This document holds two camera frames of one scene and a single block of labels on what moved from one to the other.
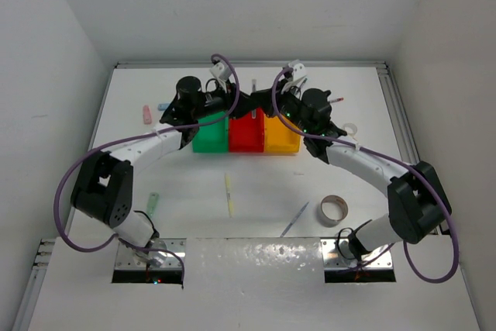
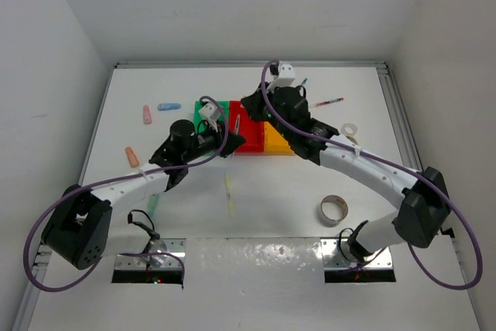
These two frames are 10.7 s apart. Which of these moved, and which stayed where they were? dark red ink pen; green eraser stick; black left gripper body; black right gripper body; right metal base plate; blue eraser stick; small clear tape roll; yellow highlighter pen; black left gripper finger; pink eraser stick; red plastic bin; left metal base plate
Moved: dark red ink pen; black left gripper finger; black left gripper body; black right gripper body
Stayed: right metal base plate; red plastic bin; blue eraser stick; left metal base plate; small clear tape roll; yellow highlighter pen; pink eraser stick; green eraser stick
